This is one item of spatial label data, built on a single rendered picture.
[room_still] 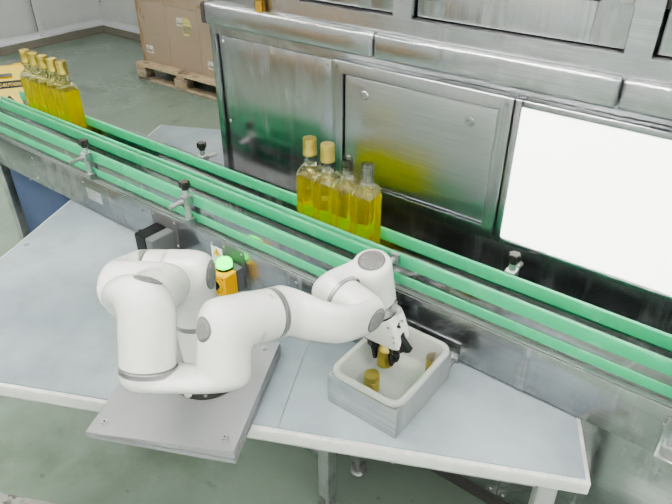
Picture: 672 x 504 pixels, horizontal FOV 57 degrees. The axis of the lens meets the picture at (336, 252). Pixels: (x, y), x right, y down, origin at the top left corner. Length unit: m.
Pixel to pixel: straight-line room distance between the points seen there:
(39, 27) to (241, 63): 5.84
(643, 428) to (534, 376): 0.22
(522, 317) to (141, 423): 0.81
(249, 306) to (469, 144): 0.70
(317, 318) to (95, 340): 0.75
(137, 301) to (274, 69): 0.99
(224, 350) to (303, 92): 0.95
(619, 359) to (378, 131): 0.74
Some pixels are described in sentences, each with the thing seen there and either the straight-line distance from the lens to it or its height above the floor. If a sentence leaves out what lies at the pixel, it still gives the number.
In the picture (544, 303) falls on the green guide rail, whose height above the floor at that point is 0.93.
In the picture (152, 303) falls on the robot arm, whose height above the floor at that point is 1.20.
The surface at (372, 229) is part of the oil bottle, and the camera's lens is 1.47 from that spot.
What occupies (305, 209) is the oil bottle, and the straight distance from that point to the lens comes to 1.57.
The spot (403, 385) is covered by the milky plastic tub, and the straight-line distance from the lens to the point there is 1.37.
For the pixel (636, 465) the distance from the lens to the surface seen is 1.74.
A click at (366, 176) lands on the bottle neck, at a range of 1.42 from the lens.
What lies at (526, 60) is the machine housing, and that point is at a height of 1.39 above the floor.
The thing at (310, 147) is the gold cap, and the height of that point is 1.14.
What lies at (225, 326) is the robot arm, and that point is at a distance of 0.90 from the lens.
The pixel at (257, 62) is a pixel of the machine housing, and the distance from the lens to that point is 1.79.
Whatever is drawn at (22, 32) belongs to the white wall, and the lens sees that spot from 7.50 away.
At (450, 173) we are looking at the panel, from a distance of 1.47.
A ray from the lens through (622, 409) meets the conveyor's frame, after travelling 1.36.
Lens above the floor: 1.74
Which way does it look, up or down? 33 degrees down
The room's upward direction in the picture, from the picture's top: straight up
